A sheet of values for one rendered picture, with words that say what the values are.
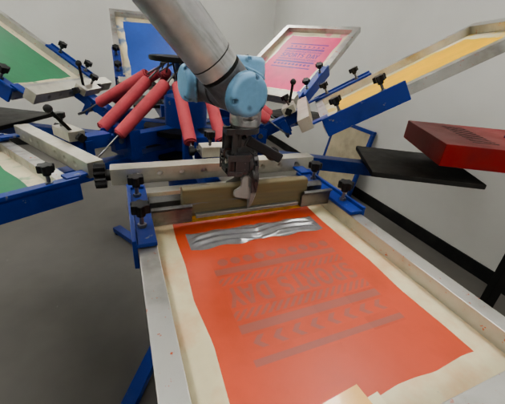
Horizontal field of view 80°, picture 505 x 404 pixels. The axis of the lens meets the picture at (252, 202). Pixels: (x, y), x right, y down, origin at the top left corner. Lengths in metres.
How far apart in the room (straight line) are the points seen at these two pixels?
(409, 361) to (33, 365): 1.64
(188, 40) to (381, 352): 0.57
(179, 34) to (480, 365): 0.69
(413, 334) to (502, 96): 2.17
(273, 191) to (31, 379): 1.41
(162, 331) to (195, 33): 0.44
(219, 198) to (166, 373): 0.45
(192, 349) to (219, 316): 0.08
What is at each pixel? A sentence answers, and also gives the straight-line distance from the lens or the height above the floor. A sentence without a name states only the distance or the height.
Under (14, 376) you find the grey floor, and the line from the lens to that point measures 1.88.
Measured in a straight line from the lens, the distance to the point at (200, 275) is 0.65.
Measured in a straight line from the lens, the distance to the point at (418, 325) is 0.66.
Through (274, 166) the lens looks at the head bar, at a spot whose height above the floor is 1.01.
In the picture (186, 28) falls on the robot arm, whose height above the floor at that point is 1.40.
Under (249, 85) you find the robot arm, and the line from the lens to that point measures 0.53.
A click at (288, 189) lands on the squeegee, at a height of 1.03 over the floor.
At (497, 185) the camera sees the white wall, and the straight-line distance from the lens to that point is 2.63.
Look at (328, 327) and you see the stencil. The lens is 0.59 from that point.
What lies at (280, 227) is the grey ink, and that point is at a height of 0.96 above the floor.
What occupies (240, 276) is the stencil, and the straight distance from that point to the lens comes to 0.65.
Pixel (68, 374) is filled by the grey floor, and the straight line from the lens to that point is 1.79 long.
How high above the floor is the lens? 1.38
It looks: 27 degrees down
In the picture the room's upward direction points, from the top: 5 degrees clockwise
